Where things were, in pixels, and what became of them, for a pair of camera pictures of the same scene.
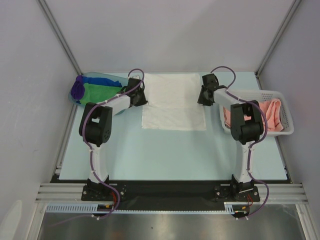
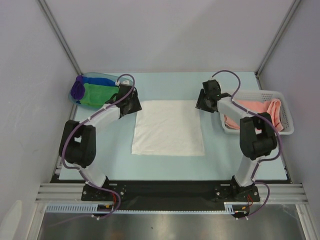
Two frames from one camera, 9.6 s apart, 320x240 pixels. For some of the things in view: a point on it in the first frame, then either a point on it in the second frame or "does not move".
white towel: [173, 102] to [168, 128]
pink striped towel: [272, 109] does not move
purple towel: [77, 89] does not move
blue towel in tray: [101, 81] does not move
